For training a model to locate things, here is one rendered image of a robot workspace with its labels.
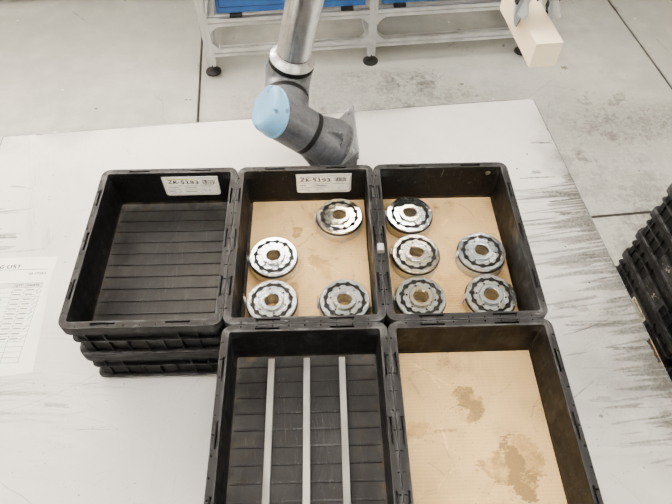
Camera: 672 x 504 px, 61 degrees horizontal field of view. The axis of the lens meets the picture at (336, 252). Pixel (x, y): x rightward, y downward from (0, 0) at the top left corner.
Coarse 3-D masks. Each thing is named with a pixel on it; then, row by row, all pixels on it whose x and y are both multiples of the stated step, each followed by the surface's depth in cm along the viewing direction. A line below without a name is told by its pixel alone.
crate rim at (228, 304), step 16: (240, 176) 124; (368, 176) 124; (240, 192) 123; (368, 192) 121; (240, 208) 119; (224, 304) 105; (384, 304) 105; (224, 320) 103; (240, 320) 103; (272, 320) 103; (288, 320) 103; (304, 320) 103; (320, 320) 103; (336, 320) 104; (352, 320) 104; (368, 320) 103; (384, 320) 105
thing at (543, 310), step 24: (384, 168) 126; (408, 168) 126; (432, 168) 126; (456, 168) 126; (480, 168) 126; (504, 168) 126; (384, 216) 118; (384, 240) 116; (384, 264) 110; (528, 264) 110; (384, 288) 107; (456, 312) 104; (480, 312) 104; (504, 312) 104; (528, 312) 104
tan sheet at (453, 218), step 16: (384, 208) 132; (432, 208) 132; (448, 208) 132; (464, 208) 132; (480, 208) 132; (432, 224) 129; (448, 224) 129; (464, 224) 129; (480, 224) 129; (496, 224) 129; (432, 240) 126; (448, 240) 126; (448, 256) 124; (448, 272) 121; (448, 288) 119; (464, 288) 119; (448, 304) 117
